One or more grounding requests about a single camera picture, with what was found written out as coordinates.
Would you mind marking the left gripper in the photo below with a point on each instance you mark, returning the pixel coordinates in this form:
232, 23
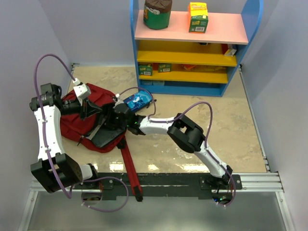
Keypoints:
87, 108

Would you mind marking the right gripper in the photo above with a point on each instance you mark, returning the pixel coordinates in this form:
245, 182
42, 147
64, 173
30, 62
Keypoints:
109, 110

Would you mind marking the red backpack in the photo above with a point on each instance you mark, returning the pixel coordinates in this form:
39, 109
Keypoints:
75, 129

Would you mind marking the blue pencil case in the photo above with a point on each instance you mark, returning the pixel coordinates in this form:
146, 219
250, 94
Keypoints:
137, 101

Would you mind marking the purple treehouse book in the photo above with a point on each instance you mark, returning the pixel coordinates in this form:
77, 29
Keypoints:
106, 129

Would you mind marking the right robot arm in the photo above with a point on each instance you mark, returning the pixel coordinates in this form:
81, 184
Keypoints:
186, 134

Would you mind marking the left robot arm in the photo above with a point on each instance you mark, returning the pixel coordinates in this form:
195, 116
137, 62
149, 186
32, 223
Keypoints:
55, 169

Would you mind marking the small green box left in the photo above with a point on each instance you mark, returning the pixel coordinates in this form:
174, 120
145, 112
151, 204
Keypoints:
145, 69

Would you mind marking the small green box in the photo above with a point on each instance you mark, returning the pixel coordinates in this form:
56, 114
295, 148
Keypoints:
164, 67
145, 69

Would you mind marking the small green box right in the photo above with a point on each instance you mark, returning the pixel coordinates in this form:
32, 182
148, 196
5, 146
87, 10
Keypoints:
164, 67

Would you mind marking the blue colourful shelf unit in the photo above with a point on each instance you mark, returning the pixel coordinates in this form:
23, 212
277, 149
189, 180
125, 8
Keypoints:
175, 45

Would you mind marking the orange snack packet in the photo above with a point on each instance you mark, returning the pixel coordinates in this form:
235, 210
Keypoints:
188, 67

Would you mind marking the green brown canister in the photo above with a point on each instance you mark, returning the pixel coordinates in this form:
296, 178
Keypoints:
156, 14

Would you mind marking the red white small box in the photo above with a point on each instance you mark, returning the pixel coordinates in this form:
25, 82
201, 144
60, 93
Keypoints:
230, 52

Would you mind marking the orange green box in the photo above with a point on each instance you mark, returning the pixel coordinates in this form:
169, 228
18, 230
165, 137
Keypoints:
198, 17

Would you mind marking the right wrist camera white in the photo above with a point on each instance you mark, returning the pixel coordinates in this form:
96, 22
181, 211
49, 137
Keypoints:
118, 100

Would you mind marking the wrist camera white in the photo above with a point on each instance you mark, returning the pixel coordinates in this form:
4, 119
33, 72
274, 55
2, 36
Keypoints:
118, 100
82, 91

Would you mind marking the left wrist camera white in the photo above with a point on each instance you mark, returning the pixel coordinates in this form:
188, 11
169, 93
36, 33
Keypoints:
82, 91

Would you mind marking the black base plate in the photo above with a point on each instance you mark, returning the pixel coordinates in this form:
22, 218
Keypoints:
162, 185

